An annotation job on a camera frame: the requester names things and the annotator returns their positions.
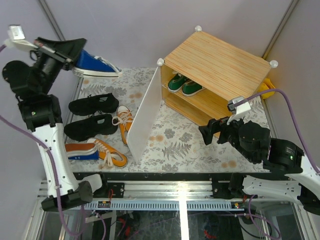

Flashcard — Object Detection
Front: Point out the aluminium rail frame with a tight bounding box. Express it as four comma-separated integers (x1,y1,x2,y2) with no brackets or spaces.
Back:
38,179,251,204

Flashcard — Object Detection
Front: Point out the grey slotted cable duct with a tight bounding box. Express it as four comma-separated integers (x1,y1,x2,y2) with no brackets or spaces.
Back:
84,200,244,211

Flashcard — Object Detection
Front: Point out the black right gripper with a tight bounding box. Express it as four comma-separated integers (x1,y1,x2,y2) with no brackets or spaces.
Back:
196,110,254,162

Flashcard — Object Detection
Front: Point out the blue sneaker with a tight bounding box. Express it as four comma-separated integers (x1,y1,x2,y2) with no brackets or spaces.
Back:
72,49,122,78
65,143,99,161

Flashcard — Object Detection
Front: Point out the white cabinet door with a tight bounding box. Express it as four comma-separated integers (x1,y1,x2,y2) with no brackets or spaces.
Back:
127,67,162,164

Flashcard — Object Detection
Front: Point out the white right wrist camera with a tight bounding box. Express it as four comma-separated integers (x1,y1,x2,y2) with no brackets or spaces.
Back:
227,96,251,125

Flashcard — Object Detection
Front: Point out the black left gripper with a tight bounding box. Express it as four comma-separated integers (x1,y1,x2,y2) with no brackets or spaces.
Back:
30,36,86,96

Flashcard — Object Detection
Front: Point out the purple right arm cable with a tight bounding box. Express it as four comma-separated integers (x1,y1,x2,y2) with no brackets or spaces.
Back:
239,88,320,176

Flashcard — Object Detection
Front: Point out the yellow plastic bin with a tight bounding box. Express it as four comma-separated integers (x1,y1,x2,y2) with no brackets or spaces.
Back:
258,78,275,100

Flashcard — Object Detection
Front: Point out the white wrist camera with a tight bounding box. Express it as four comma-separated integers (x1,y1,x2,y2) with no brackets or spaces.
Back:
3,24,38,52
227,96,251,125

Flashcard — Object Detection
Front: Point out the green sneaker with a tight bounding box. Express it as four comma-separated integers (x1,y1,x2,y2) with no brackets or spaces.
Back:
181,80,205,97
167,71,189,93

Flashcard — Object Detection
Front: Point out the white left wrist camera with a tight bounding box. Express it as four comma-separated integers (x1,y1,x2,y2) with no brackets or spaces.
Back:
3,24,38,52

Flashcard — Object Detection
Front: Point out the wooden shoe cabinet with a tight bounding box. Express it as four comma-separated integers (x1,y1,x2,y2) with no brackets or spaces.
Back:
157,25,278,126

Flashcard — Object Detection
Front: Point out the black shoe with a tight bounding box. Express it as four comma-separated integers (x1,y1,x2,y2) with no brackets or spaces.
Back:
64,114,118,142
68,93,119,116

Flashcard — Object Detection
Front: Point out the orange sneaker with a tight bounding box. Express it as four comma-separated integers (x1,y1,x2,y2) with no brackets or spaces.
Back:
86,138,128,170
112,105,134,145

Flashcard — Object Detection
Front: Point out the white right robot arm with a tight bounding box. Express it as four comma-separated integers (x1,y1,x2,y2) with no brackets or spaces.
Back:
198,117,320,215

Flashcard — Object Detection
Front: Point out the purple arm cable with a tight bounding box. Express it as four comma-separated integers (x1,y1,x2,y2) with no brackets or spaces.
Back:
0,43,87,238
239,88,320,176

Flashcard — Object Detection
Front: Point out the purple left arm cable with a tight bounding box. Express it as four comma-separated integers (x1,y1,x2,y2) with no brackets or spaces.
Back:
0,43,87,238

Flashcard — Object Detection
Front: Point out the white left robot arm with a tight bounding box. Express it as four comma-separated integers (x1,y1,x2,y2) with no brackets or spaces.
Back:
2,37,110,212

